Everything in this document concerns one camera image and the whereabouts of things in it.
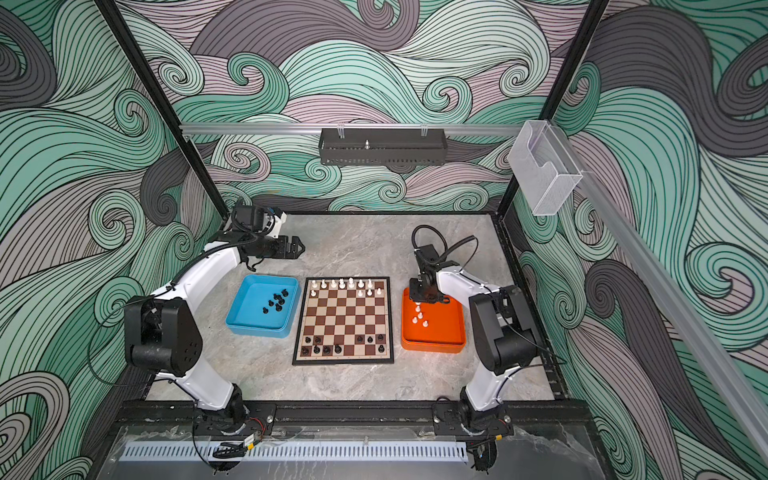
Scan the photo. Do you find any black perforated wall shelf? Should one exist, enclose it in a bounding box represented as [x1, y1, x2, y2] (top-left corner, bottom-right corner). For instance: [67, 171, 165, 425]
[318, 129, 448, 169]

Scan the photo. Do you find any clear plastic wall bin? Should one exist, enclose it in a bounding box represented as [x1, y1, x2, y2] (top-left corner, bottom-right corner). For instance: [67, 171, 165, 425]
[507, 120, 583, 217]

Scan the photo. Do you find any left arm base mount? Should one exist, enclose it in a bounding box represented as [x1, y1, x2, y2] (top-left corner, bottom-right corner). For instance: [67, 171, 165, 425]
[193, 401, 276, 439]

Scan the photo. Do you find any blue plastic tray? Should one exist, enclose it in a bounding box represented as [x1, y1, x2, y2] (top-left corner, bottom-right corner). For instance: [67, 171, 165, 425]
[225, 275, 301, 338]

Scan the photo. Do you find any white slotted cable duct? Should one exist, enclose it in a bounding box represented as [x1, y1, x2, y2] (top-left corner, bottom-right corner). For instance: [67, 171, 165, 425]
[118, 440, 468, 463]

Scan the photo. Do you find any orange plastic tray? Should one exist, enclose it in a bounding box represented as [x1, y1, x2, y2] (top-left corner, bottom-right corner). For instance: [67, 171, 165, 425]
[401, 288, 466, 354]

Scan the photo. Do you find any aluminium rail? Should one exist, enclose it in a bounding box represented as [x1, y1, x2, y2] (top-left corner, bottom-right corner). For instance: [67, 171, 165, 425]
[179, 122, 522, 137]

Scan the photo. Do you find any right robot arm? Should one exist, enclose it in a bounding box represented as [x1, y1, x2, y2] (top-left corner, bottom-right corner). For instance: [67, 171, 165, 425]
[409, 224, 543, 420]

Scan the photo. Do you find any folding chess board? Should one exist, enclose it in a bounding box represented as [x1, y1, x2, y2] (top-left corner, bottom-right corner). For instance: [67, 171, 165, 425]
[292, 276, 394, 366]

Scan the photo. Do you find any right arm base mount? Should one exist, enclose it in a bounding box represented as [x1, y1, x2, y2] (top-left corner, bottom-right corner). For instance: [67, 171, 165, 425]
[432, 399, 511, 439]

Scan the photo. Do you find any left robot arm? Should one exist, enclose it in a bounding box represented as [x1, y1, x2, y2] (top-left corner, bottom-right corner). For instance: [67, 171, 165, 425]
[123, 204, 305, 422]

